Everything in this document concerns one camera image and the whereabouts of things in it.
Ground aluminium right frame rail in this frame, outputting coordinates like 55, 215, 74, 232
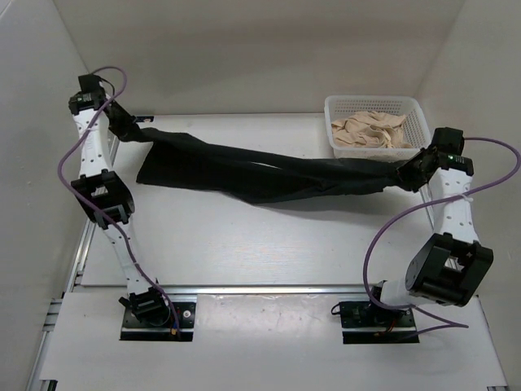
420, 187, 510, 391

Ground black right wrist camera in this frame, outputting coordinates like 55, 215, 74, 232
431, 127, 465, 156

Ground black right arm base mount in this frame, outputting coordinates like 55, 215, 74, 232
331, 301, 419, 345

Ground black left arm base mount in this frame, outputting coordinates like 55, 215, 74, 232
120, 295, 197, 342

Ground aluminium front frame rail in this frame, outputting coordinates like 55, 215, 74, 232
67, 283, 379, 297

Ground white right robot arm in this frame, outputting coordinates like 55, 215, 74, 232
363, 150, 493, 326

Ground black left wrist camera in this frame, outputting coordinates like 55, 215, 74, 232
78, 73, 105, 95

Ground black trousers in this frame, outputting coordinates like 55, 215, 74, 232
116, 125, 407, 204

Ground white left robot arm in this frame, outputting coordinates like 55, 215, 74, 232
68, 86, 171, 326

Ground aluminium left frame rail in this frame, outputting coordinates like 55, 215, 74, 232
32, 134, 121, 391

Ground white plastic basket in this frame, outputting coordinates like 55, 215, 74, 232
324, 95, 431, 161

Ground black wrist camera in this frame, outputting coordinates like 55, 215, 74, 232
78, 73, 105, 95
431, 127, 465, 156

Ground aluminium frame rail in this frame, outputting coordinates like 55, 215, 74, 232
67, 283, 379, 297
420, 187, 510, 391
32, 134, 121, 391

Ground beige trousers in basket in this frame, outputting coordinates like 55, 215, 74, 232
331, 111, 412, 149

